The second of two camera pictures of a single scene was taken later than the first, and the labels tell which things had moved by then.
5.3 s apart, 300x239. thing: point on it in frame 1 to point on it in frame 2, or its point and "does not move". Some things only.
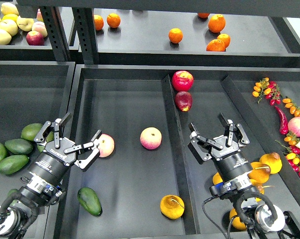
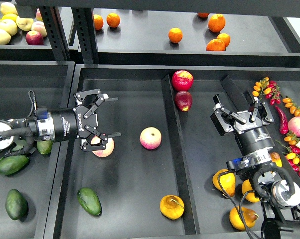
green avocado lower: x=12 y=164 does not move
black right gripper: x=230 y=163 to x=252 y=137
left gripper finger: x=83 y=163 to x=86 y=147
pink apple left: x=106 y=145 does not move
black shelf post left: x=56 y=33 does not move
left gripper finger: x=56 y=127 to x=80 y=96
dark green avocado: x=88 y=198 does not move
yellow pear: x=172 y=206 does not move
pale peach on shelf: x=40 y=27 does not move
